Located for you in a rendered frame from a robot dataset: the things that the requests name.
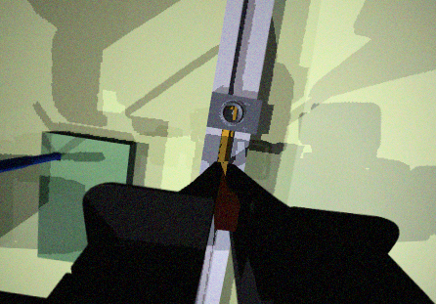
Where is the green rectangular tray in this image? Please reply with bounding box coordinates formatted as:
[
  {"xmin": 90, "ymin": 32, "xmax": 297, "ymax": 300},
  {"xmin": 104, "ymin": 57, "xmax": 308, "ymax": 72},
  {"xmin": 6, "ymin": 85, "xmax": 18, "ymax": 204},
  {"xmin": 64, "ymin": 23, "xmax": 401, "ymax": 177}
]
[{"xmin": 37, "ymin": 131, "xmax": 137, "ymax": 263}]

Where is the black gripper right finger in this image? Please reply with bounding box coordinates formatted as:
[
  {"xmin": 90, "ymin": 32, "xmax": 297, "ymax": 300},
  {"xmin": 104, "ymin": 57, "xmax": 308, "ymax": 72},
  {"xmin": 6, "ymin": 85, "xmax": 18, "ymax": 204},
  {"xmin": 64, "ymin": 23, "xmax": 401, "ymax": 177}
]
[{"xmin": 225, "ymin": 163, "xmax": 400, "ymax": 304}]

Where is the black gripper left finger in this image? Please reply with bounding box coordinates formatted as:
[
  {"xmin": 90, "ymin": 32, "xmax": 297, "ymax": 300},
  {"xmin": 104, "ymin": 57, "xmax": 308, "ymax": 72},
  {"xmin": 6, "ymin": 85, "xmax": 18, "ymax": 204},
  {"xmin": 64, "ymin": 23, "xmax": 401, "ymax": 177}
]
[{"xmin": 82, "ymin": 161, "xmax": 222, "ymax": 296}]

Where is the grey slotted metal rail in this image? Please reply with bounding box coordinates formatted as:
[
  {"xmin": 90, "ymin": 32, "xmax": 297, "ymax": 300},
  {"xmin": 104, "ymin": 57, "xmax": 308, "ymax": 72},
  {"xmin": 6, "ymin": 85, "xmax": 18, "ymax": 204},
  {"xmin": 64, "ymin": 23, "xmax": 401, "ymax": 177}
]
[{"xmin": 196, "ymin": 0, "xmax": 274, "ymax": 304}]

